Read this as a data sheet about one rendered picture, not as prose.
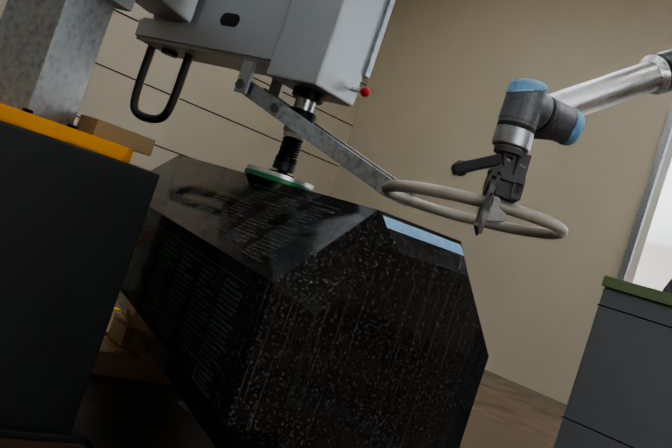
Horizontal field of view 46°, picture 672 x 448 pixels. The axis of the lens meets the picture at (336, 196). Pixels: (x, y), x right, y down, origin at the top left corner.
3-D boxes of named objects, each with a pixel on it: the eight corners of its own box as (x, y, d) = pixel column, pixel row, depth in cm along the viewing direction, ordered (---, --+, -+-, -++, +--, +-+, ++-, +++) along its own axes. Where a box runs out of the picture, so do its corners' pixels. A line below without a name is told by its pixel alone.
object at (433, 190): (346, 179, 201) (349, 167, 201) (429, 217, 241) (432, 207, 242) (529, 214, 173) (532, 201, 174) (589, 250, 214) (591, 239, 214)
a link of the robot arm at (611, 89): (667, 45, 234) (489, 103, 206) (704, 42, 223) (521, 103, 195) (672, 83, 237) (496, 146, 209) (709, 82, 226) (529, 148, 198)
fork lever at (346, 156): (228, 85, 251) (236, 71, 250) (265, 104, 266) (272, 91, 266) (379, 195, 212) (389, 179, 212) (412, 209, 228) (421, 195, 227)
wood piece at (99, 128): (92, 136, 220) (98, 119, 220) (74, 130, 226) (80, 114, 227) (150, 156, 234) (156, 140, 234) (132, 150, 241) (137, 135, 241)
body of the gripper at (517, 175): (519, 203, 180) (533, 153, 182) (482, 192, 181) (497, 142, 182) (513, 206, 188) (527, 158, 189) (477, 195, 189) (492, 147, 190)
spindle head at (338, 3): (223, 75, 251) (269, -58, 253) (265, 97, 269) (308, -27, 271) (311, 93, 230) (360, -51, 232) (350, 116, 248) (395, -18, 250)
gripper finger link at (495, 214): (503, 236, 178) (512, 198, 181) (477, 228, 178) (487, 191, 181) (499, 239, 181) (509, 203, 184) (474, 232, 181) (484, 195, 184)
